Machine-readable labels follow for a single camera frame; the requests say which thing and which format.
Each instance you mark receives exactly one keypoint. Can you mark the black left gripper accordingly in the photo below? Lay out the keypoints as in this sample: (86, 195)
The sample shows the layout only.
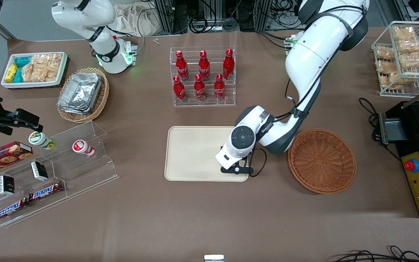
(221, 147)

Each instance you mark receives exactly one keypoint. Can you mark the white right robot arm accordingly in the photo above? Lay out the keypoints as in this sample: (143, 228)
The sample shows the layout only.
(104, 43)

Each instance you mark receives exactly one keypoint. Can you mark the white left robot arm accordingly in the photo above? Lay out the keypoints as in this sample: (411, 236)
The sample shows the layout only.
(307, 62)

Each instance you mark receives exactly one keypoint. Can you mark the white rectangular snack tray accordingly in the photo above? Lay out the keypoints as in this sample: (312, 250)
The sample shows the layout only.
(31, 84)

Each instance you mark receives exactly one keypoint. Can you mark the beige plastic tray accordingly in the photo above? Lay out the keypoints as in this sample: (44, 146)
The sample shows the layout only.
(195, 154)

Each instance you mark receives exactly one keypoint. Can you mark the oval light wicker basket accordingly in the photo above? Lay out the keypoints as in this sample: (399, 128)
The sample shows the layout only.
(102, 98)

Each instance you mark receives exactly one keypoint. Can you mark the round brown wicker basket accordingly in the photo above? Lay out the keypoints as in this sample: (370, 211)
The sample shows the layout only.
(322, 162)

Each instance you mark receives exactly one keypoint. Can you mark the green lid yogurt bottle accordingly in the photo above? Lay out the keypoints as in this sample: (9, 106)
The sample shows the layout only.
(40, 140)

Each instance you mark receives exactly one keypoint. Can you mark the small black white box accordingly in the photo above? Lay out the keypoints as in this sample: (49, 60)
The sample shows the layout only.
(6, 185)
(39, 171)

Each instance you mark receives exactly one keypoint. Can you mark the red cookie box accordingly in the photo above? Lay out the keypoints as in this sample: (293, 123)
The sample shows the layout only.
(2, 156)

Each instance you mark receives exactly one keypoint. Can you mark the red lid yogurt bottle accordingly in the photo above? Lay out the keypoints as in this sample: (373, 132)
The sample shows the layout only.
(82, 147)

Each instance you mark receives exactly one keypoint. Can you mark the clear rice cracker bag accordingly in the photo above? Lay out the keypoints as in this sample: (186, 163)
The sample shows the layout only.
(36, 74)
(47, 61)

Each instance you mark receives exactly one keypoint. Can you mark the stack of foil trays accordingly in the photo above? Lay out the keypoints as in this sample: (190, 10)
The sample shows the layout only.
(80, 92)

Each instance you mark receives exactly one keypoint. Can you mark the teal snack box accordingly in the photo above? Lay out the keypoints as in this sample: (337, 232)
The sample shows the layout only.
(18, 75)
(23, 61)

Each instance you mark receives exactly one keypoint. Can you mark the yellow snack box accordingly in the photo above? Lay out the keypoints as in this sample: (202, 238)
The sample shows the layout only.
(11, 72)

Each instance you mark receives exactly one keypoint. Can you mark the snickers chocolate bar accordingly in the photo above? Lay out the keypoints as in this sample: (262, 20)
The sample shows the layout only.
(11, 210)
(46, 191)

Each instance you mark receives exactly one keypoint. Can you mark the clear acrylic stepped shelf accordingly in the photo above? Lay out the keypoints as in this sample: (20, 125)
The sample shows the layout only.
(86, 174)

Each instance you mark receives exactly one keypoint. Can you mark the clear acrylic bottle rack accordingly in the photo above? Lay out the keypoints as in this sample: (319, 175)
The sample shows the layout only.
(209, 103)

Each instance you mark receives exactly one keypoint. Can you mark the red cola bottle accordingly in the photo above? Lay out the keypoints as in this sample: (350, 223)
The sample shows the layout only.
(204, 67)
(179, 90)
(219, 88)
(199, 89)
(228, 65)
(182, 67)

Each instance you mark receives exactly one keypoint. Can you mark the beige cloth bag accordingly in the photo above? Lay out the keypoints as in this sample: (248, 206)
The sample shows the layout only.
(133, 18)

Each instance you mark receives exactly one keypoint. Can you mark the small silver connector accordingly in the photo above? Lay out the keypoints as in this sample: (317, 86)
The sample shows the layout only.
(155, 40)

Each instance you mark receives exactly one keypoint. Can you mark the red emergency stop button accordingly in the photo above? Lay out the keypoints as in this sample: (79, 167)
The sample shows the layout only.
(411, 165)

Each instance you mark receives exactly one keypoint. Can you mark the clear fried snack bag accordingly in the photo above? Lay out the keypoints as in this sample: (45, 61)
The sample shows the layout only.
(411, 45)
(415, 59)
(404, 33)
(395, 80)
(384, 66)
(384, 54)

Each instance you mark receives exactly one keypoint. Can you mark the black countertop appliance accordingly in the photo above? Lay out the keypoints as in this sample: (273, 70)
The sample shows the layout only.
(413, 123)

